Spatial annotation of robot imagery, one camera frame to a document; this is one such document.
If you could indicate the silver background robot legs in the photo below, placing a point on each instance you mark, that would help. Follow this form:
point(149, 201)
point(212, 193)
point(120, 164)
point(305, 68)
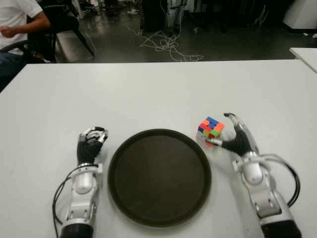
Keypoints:
point(173, 12)

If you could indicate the multicoloured Rubik's cube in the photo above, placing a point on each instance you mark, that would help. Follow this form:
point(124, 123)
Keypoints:
point(210, 129)

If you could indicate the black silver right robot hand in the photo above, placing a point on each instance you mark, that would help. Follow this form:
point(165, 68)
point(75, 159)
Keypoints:
point(237, 146)

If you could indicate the dark brown round plate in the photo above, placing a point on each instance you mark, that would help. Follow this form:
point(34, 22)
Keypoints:
point(159, 178)

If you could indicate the white side table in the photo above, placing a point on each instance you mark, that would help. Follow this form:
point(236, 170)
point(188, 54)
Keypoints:
point(305, 55)

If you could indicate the black cabinet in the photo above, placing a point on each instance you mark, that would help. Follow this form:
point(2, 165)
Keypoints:
point(153, 15)

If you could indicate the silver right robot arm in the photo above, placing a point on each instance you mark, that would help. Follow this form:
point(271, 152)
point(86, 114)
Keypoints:
point(251, 173)

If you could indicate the black chair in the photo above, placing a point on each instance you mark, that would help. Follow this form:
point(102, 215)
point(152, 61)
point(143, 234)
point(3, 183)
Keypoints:
point(62, 22)

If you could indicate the white cabinet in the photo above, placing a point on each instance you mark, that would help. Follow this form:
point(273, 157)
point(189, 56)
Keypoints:
point(301, 15)

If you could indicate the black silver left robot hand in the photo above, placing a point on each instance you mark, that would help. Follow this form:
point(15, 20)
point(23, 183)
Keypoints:
point(88, 151)

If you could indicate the seated person in white shirt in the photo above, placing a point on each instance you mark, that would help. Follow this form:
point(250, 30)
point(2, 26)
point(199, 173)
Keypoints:
point(12, 15)

